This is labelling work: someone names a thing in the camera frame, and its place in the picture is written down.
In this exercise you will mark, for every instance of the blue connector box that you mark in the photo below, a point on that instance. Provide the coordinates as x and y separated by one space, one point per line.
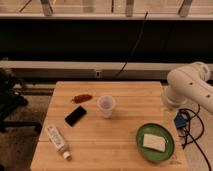
180 122

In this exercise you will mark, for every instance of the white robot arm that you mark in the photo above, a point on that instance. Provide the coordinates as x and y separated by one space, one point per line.
189 82

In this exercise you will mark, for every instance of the black smartphone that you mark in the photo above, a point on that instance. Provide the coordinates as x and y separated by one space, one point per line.
75 116

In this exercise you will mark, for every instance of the wall power outlet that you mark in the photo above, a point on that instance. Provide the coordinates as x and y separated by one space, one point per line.
98 74

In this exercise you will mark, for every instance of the black office chair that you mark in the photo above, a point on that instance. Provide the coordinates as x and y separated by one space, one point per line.
9 101

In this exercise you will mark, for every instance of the green plate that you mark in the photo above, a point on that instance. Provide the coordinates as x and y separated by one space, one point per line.
151 154

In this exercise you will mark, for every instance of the white sponge block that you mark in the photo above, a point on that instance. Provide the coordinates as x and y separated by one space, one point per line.
154 142

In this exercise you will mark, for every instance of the white tube bottle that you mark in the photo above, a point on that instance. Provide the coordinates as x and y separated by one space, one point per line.
58 141

